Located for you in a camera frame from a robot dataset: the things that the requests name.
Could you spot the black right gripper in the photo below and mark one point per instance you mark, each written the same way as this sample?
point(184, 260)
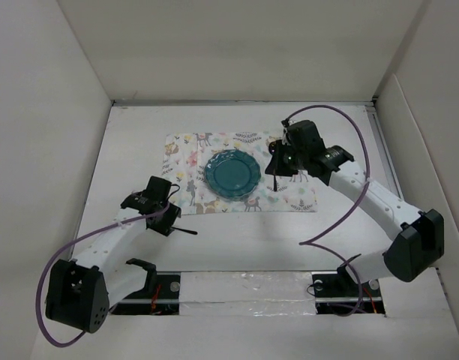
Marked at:
point(276, 166)

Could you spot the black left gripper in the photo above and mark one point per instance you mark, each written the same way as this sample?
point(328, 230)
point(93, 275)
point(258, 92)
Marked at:
point(165, 226)

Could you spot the black metal fork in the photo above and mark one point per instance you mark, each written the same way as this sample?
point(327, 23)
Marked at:
point(188, 231)

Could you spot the animal print cloth placemat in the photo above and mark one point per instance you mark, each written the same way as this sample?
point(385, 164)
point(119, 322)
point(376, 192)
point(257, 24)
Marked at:
point(186, 154)

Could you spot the teal scalloped plate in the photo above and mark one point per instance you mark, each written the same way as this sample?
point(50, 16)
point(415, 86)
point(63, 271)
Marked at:
point(232, 174)

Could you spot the white metal cup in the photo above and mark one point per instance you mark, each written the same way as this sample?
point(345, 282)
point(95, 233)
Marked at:
point(272, 146)

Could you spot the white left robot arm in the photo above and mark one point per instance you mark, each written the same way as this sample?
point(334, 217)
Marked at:
point(82, 290)

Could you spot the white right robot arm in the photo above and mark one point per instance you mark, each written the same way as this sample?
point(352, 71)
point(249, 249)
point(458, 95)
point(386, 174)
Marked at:
point(417, 237)

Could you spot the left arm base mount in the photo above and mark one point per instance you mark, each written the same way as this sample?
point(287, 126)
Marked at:
point(138, 288)

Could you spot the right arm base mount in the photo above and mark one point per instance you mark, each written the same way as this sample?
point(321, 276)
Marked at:
point(335, 296)

